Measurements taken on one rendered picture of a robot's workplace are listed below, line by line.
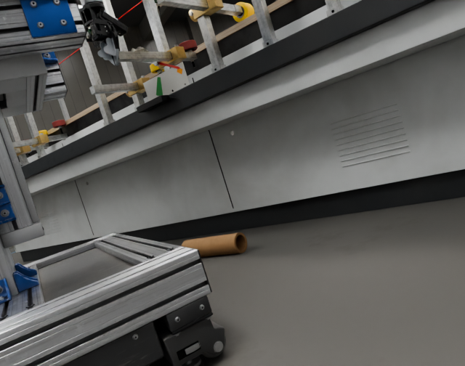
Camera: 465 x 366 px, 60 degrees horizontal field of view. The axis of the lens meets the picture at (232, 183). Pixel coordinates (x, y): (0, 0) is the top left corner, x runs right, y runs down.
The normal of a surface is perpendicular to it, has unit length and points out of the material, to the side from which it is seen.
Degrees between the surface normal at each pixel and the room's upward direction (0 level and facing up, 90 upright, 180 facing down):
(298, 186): 90
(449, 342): 0
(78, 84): 90
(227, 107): 90
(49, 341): 90
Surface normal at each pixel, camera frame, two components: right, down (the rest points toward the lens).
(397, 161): -0.58, 0.24
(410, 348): -0.29, -0.95
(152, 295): 0.46, -0.07
